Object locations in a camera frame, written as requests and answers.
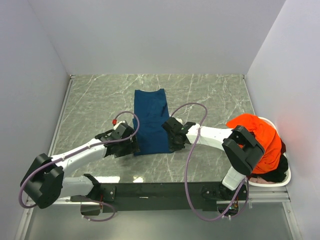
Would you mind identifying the blue t shirt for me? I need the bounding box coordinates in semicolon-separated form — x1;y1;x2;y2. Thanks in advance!
132;88;171;156

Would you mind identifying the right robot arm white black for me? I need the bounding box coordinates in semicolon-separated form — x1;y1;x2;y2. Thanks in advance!
162;117;265;200

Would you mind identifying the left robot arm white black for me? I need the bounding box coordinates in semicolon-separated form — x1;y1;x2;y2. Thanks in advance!
20;121;139;209

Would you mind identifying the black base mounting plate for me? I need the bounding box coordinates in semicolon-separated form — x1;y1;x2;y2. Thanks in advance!
69;181;250;217

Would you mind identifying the orange t shirt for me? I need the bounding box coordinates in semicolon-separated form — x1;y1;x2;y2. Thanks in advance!
226;113;282;174

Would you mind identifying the pink garment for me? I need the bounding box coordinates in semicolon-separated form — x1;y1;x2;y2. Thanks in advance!
249;176;277;188

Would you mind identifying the black t shirt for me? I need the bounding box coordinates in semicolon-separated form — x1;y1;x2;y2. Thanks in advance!
259;141;289;183

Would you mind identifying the white laundry basket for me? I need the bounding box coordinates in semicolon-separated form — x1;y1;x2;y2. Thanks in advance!
246;116;293;188

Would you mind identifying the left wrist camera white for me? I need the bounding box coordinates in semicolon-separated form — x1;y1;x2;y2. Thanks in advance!
112;119;128;130

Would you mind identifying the aluminium frame rail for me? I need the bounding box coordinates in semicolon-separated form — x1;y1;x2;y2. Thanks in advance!
14;74;75;240

